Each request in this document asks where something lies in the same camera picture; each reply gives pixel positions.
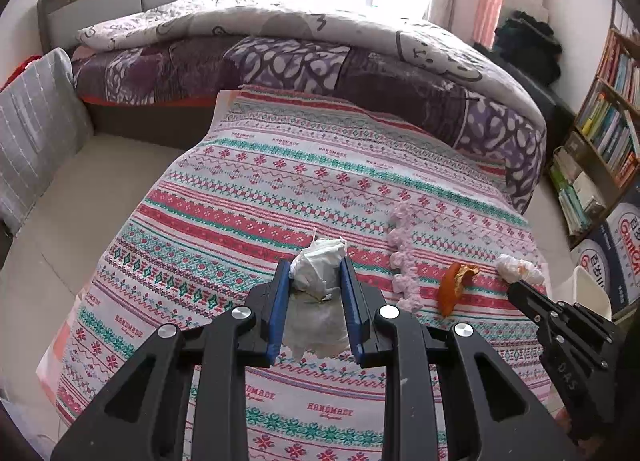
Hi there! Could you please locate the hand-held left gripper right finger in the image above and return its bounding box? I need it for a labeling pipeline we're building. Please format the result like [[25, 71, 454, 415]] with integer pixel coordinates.
[[340, 257, 583, 461]]

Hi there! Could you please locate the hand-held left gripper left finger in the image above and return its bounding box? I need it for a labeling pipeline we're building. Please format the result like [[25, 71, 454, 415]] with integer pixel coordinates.
[[50, 258, 293, 461]]

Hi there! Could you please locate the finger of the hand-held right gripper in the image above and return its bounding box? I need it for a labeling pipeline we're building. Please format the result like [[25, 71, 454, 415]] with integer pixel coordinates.
[[507, 280, 566, 329]]

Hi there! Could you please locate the white tissue with orange stain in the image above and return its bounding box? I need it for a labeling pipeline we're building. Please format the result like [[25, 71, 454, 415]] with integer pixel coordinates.
[[495, 254, 545, 287]]

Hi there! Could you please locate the white plastic trash bin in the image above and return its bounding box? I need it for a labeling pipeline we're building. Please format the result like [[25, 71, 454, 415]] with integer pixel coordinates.
[[565, 266, 613, 319]]

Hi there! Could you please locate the long orange peel strip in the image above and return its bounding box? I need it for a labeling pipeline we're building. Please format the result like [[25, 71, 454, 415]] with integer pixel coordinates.
[[439, 263, 481, 318]]

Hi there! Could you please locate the pink crocheted lace strip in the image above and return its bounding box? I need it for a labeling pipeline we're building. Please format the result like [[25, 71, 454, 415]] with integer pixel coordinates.
[[387, 201, 426, 313]]

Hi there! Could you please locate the blue printed cardboard box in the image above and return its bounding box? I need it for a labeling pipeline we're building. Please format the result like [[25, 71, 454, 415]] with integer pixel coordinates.
[[570, 196, 640, 314]]

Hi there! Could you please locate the striped patterned tablecloth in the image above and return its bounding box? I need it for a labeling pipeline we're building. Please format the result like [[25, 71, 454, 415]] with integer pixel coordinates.
[[37, 85, 553, 461]]

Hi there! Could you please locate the stack of books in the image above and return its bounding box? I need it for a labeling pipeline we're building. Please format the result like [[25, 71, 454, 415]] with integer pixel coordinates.
[[550, 148, 608, 237]]

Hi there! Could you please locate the wooden bookshelf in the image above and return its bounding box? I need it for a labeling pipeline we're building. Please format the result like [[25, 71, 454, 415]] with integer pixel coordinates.
[[547, 0, 640, 247]]

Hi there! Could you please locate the row of colourful books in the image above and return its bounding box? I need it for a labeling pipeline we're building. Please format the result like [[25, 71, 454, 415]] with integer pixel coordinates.
[[580, 91, 640, 176], [597, 31, 640, 106]]

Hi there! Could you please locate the black storage ottoman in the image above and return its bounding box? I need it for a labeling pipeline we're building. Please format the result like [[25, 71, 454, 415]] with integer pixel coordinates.
[[472, 43, 573, 142]]

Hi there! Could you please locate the purple patterned blanket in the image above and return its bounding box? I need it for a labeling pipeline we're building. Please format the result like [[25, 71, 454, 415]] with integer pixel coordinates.
[[71, 36, 548, 214]]

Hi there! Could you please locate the pile of dark clothes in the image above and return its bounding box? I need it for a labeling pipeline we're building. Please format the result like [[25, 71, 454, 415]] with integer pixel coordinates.
[[494, 11, 563, 86]]

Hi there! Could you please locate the white printed duvet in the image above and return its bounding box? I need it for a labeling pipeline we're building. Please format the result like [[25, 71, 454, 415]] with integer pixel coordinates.
[[77, 0, 546, 152]]

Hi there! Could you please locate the pink and white cabinet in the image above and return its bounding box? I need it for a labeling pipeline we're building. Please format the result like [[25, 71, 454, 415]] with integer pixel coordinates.
[[472, 0, 551, 49]]

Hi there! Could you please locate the grey checked cushion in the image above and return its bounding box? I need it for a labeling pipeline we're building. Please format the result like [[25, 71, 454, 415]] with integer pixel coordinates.
[[0, 47, 95, 237]]

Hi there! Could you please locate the red cloth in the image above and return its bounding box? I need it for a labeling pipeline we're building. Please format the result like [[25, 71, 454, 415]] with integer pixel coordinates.
[[2, 55, 43, 89]]

